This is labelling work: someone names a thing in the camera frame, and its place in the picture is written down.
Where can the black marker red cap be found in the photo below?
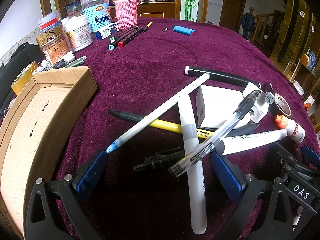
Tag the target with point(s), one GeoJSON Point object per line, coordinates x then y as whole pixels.
{"type": "Point", "coordinates": [130, 37]}

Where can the green pen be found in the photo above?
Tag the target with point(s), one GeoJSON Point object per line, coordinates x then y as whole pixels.
{"type": "Point", "coordinates": [76, 62]}

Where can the black marker pink cap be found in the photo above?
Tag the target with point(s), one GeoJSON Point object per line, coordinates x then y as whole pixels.
{"type": "Point", "coordinates": [219, 76]}

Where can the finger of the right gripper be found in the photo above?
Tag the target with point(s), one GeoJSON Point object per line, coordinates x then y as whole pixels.
{"type": "Point", "coordinates": [310, 155]}

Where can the long white brush pen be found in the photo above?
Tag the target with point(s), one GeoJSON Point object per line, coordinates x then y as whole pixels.
{"type": "Point", "coordinates": [156, 113]}

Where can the large white charger block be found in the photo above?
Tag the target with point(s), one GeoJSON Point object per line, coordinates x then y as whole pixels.
{"type": "Point", "coordinates": [215, 105]}

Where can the small white charger cube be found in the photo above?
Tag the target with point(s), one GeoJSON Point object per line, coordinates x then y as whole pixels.
{"type": "Point", "coordinates": [260, 108]}

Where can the black sofa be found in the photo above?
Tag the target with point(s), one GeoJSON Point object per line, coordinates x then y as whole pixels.
{"type": "Point", "coordinates": [23, 56]}

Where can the black mechanical pencil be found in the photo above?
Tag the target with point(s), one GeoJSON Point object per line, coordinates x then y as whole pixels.
{"type": "Point", "coordinates": [161, 159]}

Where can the white supplement jar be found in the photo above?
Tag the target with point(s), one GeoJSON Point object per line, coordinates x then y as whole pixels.
{"type": "Point", "coordinates": [78, 31]}

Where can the purple velvet tablecloth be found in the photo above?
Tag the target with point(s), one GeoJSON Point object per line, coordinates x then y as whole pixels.
{"type": "Point", "coordinates": [138, 78]}

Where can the blue label plastic jar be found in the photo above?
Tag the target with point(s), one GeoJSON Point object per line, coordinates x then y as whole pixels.
{"type": "Point", "coordinates": [97, 13]}

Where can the small blue white box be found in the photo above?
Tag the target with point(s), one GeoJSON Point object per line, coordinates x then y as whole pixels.
{"type": "Point", "coordinates": [106, 31]}

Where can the brown wooden door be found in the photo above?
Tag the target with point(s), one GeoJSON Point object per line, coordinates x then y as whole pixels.
{"type": "Point", "coordinates": [231, 13]}

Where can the black pen orange cap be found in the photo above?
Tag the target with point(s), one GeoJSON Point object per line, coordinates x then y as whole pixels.
{"type": "Point", "coordinates": [147, 27]}

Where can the wooden staircase railing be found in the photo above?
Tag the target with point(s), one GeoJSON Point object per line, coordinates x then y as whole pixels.
{"type": "Point", "coordinates": [266, 30]}

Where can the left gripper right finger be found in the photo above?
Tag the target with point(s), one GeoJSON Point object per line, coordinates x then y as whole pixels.
{"type": "Point", "coordinates": [274, 220]}

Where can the black marker blue cap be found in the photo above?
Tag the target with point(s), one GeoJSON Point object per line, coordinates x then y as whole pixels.
{"type": "Point", "coordinates": [113, 45]}

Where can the yellow black pen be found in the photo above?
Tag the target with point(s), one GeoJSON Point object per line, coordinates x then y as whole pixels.
{"type": "Point", "coordinates": [160, 124]}

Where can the white bottle orange cap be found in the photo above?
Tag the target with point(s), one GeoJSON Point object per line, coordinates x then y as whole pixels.
{"type": "Point", "coordinates": [294, 130]}

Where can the clear black gel pen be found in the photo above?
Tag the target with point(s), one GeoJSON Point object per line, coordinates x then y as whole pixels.
{"type": "Point", "coordinates": [209, 144]}

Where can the black marker green cap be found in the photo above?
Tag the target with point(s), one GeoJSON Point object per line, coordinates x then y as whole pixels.
{"type": "Point", "coordinates": [113, 38]}

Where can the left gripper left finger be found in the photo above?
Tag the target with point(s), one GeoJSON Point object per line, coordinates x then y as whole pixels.
{"type": "Point", "coordinates": [43, 216]}

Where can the black tape roll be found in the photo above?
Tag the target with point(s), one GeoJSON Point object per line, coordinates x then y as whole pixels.
{"type": "Point", "coordinates": [280, 106]}

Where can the yellow packing tape roll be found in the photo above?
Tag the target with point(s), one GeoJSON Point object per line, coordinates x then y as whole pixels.
{"type": "Point", "coordinates": [23, 78]}

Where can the white red bucket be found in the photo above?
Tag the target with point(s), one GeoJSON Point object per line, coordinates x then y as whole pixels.
{"type": "Point", "coordinates": [298, 87]}

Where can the pink knitted bottle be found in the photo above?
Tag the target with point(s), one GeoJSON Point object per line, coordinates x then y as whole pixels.
{"type": "Point", "coordinates": [126, 13]}

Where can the white grey marker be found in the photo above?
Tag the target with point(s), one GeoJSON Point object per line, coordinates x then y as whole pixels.
{"type": "Point", "coordinates": [193, 166]}

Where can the toothpick jar red lid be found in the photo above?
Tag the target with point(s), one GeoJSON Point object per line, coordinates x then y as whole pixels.
{"type": "Point", "coordinates": [54, 42]}

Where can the bamboo painted pillar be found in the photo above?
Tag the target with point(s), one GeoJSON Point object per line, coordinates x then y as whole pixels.
{"type": "Point", "coordinates": [190, 10]}

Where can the brown cardboard box tray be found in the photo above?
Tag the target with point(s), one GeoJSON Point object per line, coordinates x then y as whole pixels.
{"type": "Point", "coordinates": [34, 133]}

